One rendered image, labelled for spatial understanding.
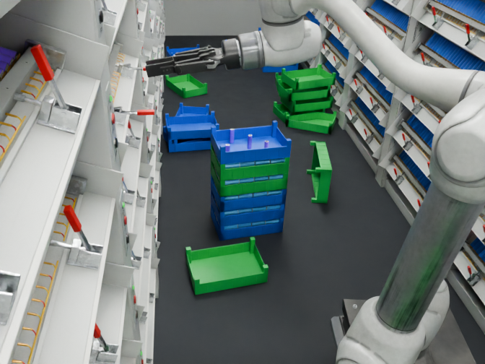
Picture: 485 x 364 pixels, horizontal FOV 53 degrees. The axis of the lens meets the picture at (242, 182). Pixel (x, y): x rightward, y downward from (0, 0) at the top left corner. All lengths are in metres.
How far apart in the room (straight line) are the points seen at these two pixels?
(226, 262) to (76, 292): 1.49
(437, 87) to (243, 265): 1.26
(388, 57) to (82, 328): 0.81
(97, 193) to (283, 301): 1.26
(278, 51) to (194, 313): 1.06
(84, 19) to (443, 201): 0.66
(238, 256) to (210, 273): 0.16
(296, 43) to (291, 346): 1.06
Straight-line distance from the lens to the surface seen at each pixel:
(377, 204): 2.57
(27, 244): 0.41
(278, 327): 1.86
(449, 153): 0.84
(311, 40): 1.25
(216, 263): 2.08
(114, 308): 0.89
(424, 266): 1.03
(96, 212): 0.77
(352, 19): 1.12
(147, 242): 1.65
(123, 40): 1.43
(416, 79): 1.09
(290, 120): 3.20
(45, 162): 0.50
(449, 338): 1.62
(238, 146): 2.10
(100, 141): 0.76
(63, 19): 0.70
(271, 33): 1.23
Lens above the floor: 1.40
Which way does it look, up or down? 32 degrees down
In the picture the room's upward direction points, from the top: 2 degrees clockwise
